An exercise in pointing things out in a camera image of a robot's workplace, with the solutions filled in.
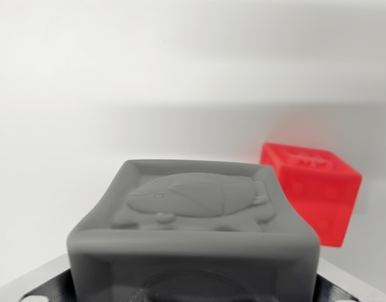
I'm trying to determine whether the black-tipped silver gripper right finger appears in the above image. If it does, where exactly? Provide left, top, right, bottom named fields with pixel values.
left=312, top=245, right=386, bottom=302

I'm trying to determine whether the black-tipped silver gripper left finger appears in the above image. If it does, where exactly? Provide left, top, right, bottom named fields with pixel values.
left=0, top=254, right=75, bottom=302

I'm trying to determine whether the gray embossed rubber cube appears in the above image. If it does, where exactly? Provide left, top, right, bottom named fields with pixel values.
left=66, top=159, right=321, bottom=302

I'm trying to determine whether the red embossed rubber cube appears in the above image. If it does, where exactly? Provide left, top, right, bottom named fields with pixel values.
left=260, top=142, right=363, bottom=249

